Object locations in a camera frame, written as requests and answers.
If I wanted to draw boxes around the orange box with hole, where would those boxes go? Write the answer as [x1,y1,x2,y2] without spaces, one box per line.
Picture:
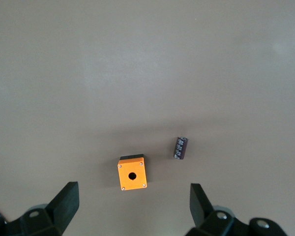
[117,153,148,191]

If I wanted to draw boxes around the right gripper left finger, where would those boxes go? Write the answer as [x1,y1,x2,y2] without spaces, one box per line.
[4,181,80,236]

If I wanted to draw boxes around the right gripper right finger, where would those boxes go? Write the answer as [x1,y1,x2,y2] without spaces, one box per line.
[186,183,249,236]

